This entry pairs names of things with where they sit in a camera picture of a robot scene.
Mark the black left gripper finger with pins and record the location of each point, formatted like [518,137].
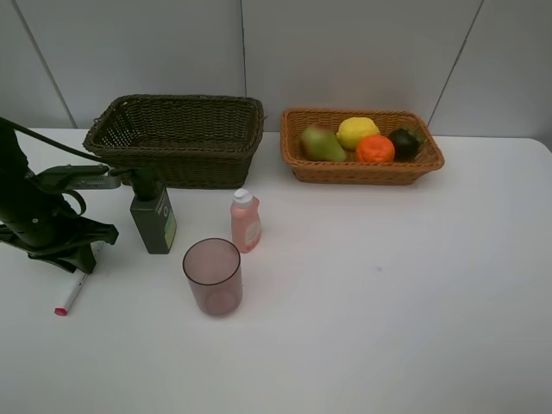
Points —
[55,261]
[83,258]

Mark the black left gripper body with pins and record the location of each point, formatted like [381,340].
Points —
[45,224]

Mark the white marker with pink caps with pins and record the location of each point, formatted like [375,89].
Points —
[71,292]

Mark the green red pear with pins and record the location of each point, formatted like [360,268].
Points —
[320,144]

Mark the yellow lemon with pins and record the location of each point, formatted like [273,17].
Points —
[352,130]

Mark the orange mandarin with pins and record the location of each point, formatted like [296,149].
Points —
[376,149]

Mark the dark purple mangosteen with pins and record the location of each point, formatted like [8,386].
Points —
[406,142]

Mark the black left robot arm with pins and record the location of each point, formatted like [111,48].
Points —
[16,174]

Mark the dark green pump bottle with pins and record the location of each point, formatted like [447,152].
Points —
[152,211]

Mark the pink translucent plastic cup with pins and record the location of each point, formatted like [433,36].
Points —
[213,269]

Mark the dark brown wicker basket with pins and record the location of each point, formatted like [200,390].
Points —
[191,141]

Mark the pink dish soap bottle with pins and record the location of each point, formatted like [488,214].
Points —
[245,220]

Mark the orange wicker basket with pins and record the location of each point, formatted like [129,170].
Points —
[294,121]

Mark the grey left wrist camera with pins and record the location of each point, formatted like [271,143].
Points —
[69,177]

